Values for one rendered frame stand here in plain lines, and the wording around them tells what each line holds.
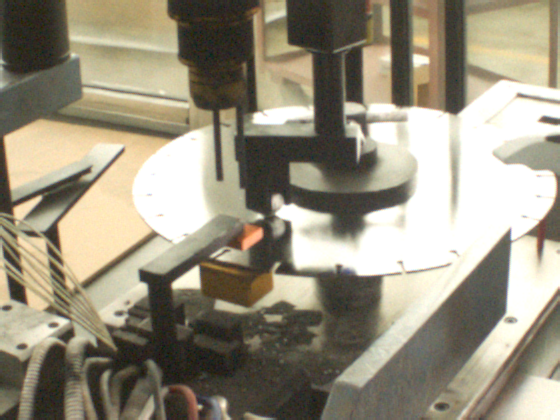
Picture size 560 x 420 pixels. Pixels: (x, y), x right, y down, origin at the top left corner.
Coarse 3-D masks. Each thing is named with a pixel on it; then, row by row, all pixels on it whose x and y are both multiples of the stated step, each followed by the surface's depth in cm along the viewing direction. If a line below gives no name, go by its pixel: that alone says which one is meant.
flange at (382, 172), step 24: (384, 144) 90; (312, 168) 86; (336, 168) 85; (360, 168) 85; (384, 168) 85; (408, 168) 86; (312, 192) 83; (336, 192) 82; (360, 192) 82; (384, 192) 83
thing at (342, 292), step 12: (336, 276) 88; (384, 276) 90; (312, 288) 91; (324, 288) 89; (336, 288) 88; (348, 288) 88; (360, 288) 88; (372, 288) 89; (384, 288) 90; (324, 300) 89; (336, 300) 89; (348, 300) 89; (360, 300) 89; (372, 300) 89
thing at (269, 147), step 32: (320, 64) 75; (320, 96) 76; (256, 128) 79; (288, 128) 78; (320, 128) 77; (352, 128) 78; (256, 160) 78; (288, 160) 78; (320, 160) 78; (352, 160) 77; (256, 192) 79; (288, 192) 80
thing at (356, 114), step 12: (348, 108) 85; (360, 108) 85; (288, 120) 85; (300, 120) 85; (312, 120) 85; (348, 120) 84; (360, 120) 84; (372, 120) 85; (384, 120) 85; (396, 120) 86; (360, 132) 82; (360, 144) 81
